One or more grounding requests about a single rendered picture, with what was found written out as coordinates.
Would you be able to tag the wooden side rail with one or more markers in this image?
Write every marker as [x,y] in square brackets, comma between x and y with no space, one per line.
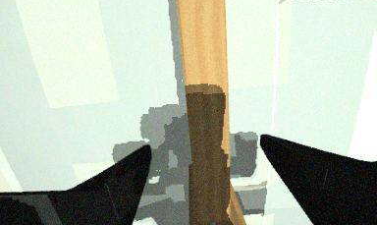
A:
[203,36]

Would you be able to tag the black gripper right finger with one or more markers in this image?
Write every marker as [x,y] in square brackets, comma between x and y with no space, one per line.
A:
[332,189]

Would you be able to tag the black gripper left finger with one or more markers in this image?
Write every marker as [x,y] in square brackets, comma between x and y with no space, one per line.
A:
[108,198]

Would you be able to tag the wooden post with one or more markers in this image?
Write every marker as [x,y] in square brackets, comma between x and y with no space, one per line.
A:
[236,216]

